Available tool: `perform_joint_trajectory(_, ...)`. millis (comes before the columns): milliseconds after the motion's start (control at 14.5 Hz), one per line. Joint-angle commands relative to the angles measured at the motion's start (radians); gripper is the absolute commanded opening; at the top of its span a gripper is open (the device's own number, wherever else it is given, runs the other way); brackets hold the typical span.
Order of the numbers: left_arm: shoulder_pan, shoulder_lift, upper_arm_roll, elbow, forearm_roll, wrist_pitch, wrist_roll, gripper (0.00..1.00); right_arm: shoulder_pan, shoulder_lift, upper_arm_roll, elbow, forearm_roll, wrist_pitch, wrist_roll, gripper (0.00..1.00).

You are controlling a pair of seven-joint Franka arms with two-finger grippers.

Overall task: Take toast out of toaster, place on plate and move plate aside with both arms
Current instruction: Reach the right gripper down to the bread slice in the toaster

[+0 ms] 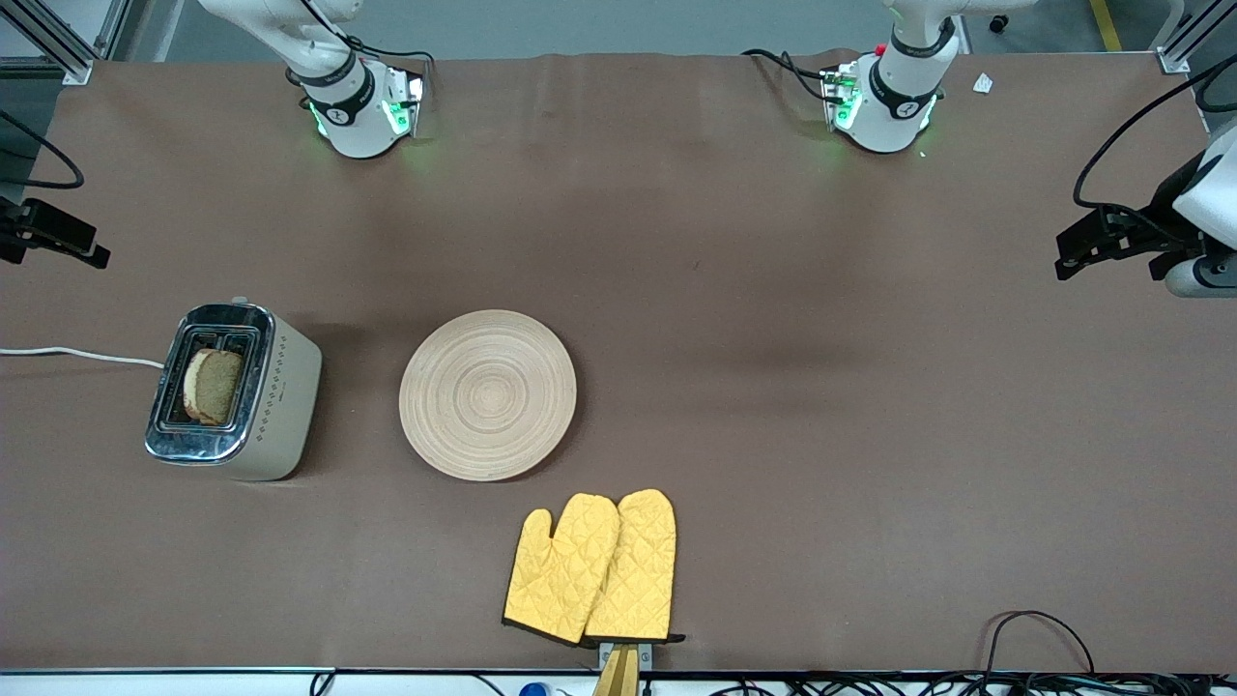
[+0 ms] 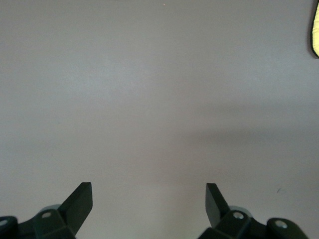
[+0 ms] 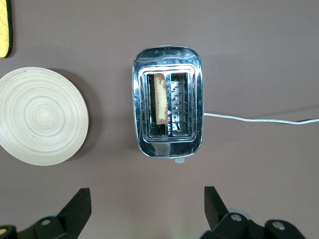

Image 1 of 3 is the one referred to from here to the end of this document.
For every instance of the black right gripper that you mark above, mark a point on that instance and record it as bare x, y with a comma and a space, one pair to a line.
39, 228

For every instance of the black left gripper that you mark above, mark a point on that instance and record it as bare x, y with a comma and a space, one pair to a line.
1156, 223

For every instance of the brown toast slice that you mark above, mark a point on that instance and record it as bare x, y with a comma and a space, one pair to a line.
215, 387

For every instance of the round wooden plate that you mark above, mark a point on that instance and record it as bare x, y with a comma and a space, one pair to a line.
488, 396

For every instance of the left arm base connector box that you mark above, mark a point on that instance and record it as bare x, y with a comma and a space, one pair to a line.
839, 97

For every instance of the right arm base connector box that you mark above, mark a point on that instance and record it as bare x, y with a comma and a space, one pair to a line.
411, 97

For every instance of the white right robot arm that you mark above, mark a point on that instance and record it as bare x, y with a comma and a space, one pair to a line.
353, 101

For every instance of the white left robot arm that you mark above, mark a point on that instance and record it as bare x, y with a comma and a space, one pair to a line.
894, 97

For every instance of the small white paper scrap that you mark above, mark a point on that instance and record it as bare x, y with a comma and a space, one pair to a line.
983, 83

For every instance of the black caster wheel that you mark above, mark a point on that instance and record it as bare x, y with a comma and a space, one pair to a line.
998, 22

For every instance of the silver beige toaster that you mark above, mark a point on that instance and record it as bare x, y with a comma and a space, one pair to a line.
280, 406

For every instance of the brown table cover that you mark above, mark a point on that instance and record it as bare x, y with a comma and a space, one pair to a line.
676, 242

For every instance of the yellow quilted oven mitt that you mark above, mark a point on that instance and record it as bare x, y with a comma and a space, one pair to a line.
560, 570
640, 570

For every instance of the aluminium frame profile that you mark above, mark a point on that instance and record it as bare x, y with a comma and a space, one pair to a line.
1184, 43
58, 43

